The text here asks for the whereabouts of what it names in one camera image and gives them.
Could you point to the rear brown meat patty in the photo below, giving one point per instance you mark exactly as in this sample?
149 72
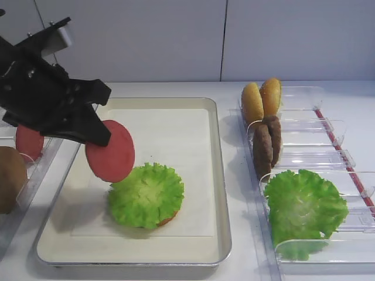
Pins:
274 129

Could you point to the red tomato slice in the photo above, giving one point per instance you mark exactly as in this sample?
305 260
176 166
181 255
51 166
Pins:
114 162
29 143

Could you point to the white parchment paper sheet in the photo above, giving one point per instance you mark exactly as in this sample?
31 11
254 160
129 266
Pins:
176 138

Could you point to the clear acrylic rack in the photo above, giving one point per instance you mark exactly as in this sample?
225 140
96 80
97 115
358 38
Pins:
35 173
312 142

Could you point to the grey wrist camera block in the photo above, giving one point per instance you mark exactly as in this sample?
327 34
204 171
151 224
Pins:
59 40

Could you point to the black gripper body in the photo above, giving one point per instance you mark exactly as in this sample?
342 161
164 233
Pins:
34 93

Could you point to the golden bun half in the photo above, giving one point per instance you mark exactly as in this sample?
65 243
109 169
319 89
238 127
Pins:
270 92
251 103

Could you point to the brown bun top left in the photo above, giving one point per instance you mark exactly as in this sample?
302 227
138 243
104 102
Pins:
13 177

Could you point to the bottom bun under lettuce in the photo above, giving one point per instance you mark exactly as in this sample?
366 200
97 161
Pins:
170 220

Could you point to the brown meat patty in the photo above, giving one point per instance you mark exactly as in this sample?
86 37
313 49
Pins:
274 129
262 151

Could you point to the rear golden bun half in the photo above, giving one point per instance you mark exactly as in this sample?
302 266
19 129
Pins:
270 92

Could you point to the clear acrylic right rack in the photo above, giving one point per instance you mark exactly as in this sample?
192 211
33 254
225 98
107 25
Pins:
312 142

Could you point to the front brown meat patty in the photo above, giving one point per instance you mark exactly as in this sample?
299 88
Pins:
262 151

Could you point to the green lettuce leaf on bun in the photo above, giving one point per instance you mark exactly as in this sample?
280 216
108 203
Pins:
149 197

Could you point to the green lettuce leaf in rack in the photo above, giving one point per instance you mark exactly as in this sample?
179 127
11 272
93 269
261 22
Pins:
304 211

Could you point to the cream metal baking tray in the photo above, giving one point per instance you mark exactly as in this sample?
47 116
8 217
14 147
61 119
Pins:
57 246

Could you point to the clear acrylic left rack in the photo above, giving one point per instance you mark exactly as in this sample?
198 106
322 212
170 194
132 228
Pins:
35 173

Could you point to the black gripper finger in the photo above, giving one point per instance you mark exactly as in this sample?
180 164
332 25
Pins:
82 125
89 92

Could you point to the front golden bun half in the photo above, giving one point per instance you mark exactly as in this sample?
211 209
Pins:
251 103

